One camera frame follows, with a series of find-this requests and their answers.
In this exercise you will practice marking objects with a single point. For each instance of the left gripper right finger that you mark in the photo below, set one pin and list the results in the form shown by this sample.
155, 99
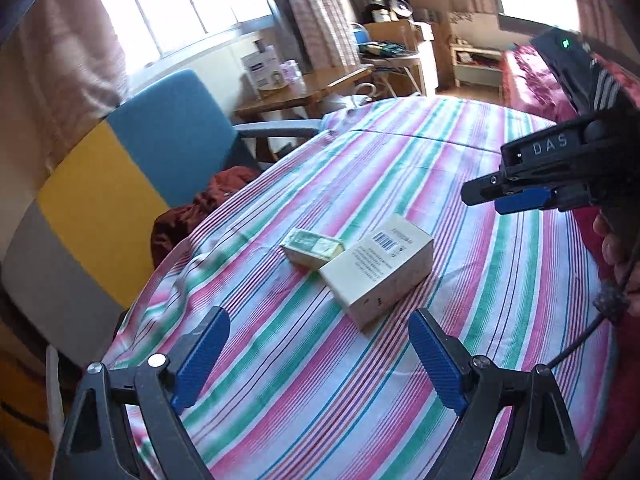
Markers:
462, 387

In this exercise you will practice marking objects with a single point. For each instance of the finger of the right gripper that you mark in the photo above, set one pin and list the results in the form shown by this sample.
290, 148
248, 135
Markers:
528, 199
482, 190

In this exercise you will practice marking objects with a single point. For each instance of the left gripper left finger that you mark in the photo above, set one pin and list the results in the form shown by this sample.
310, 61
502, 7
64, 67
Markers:
168, 383

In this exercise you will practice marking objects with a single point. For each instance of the person right hand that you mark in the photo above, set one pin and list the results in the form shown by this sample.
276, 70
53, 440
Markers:
614, 254

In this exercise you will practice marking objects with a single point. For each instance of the red blanket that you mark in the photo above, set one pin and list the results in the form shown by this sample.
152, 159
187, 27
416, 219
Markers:
530, 86

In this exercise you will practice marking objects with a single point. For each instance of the white cardboard box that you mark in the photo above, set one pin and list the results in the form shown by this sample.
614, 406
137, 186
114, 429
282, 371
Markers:
370, 277

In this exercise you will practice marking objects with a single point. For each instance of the grey yellow blue chair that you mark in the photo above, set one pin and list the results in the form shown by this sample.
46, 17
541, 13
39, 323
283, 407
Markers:
81, 253

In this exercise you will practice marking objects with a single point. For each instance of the dark red cloth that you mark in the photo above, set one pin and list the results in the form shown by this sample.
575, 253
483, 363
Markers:
174, 225

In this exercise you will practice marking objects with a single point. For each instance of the cluttered shelf unit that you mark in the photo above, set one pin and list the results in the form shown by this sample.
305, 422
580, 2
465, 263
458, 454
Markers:
437, 24

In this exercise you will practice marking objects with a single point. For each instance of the striped tablecloth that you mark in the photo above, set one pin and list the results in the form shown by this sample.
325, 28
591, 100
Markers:
299, 390

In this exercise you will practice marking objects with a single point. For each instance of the small green box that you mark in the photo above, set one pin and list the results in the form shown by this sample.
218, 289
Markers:
310, 249

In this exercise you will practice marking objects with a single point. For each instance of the pink curtain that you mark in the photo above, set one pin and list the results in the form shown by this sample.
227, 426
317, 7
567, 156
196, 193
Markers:
326, 33

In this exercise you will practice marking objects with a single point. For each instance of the white product box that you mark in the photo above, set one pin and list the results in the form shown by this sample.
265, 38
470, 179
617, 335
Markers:
263, 69

